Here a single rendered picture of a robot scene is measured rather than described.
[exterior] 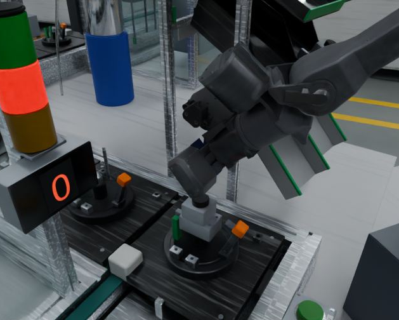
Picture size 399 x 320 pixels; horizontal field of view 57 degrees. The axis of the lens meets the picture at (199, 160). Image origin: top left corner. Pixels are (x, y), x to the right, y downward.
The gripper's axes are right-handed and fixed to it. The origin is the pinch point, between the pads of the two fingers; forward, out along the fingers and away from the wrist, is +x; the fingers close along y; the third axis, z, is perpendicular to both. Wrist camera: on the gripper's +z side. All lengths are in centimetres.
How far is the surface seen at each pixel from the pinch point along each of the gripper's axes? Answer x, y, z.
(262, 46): -1.9, -33.7, 9.8
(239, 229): 0.7, 0.9, -12.9
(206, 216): 5.0, 1.4, -8.7
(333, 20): 95, -378, 5
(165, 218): 21.2, -3.2, -7.7
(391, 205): 0, -49, -43
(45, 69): 102, -55, 61
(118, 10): 51, -60, 53
